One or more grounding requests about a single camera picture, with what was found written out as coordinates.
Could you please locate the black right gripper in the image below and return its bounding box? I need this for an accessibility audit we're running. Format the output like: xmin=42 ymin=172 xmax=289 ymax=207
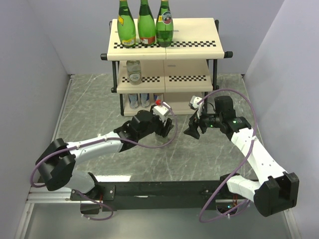
xmin=183 ymin=106 xmax=223 ymax=139

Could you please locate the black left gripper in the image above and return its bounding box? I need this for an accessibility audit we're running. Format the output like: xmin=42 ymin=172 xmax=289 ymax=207
xmin=138 ymin=105 xmax=174 ymax=140

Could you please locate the silver energy drink can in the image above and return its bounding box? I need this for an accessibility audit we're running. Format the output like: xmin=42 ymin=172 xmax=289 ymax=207
xmin=140 ymin=93 xmax=150 ymax=108

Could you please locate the clear glass bottle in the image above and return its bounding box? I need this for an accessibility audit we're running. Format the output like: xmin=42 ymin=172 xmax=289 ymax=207
xmin=155 ymin=131 xmax=166 ymax=138
xmin=126 ymin=60 xmax=142 ymax=85

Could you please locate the green Perrier bottle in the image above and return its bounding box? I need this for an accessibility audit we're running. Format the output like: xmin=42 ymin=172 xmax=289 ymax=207
xmin=117 ymin=0 xmax=136 ymax=48

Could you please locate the clear glass bottle front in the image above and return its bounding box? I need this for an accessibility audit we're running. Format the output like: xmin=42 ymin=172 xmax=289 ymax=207
xmin=155 ymin=131 xmax=166 ymax=138

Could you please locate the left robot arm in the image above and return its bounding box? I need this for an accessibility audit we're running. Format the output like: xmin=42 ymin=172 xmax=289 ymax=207
xmin=35 ymin=106 xmax=173 ymax=200

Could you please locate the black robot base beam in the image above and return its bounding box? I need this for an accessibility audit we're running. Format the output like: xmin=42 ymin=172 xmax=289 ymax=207
xmin=69 ymin=180 xmax=250 ymax=212

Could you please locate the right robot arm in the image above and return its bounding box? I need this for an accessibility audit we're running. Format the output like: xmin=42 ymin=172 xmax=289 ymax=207
xmin=184 ymin=96 xmax=300 ymax=217

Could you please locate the beige three-tier shelf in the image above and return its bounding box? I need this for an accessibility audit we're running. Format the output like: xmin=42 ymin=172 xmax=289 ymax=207
xmin=101 ymin=18 xmax=233 ymax=117

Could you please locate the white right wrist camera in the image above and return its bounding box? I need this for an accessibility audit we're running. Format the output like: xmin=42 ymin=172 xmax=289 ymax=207
xmin=188 ymin=96 xmax=204 ymax=119

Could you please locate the aluminium frame rail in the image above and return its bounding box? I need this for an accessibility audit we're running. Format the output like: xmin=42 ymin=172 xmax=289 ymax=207
xmin=24 ymin=184 xmax=260 ymax=207

